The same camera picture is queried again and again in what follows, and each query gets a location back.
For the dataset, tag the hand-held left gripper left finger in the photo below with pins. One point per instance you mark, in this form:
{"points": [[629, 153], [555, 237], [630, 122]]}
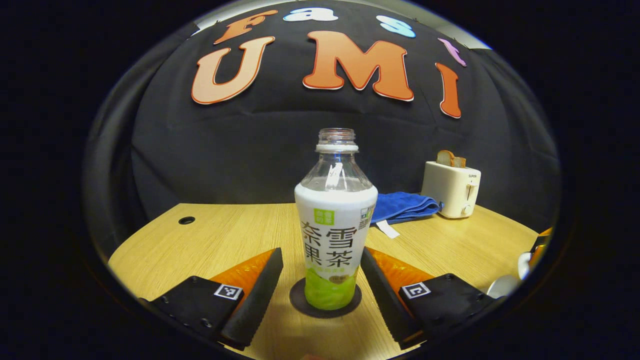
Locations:
{"points": [[257, 300]]}

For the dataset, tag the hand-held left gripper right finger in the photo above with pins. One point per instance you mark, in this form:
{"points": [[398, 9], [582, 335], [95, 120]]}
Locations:
{"points": [[385, 305]]}

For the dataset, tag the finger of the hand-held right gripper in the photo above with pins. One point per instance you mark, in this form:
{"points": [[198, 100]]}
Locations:
{"points": [[542, 245]]}

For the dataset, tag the white teacup lid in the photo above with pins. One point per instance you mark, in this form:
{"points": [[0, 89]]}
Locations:
{"points": [[523, 265]]}

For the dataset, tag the dark round coaster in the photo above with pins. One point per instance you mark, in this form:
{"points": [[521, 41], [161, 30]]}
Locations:
{"points": [[297, 300]]}

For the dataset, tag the white teacup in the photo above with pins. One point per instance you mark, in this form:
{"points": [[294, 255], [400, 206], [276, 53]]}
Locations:
{"points": [[502, 286]]}

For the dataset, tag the clear water bottle white label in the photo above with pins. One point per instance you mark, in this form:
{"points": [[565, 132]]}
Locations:
{"points": [[335, 225]]}

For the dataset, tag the blue folded towel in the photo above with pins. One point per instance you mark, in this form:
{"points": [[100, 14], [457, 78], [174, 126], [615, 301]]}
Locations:
{"points": [[405, 206]]}

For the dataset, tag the white toaster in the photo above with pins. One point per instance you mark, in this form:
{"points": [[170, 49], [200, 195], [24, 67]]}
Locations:
{"points": [[450, 190]]}

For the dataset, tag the toast slice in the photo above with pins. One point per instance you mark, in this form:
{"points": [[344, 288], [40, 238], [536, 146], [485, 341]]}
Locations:
{"points": [[460, 162], [445, 158]]}

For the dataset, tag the black backdrop cloth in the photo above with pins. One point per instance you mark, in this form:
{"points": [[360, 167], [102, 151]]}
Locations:
{"points": [[250, 150]]}

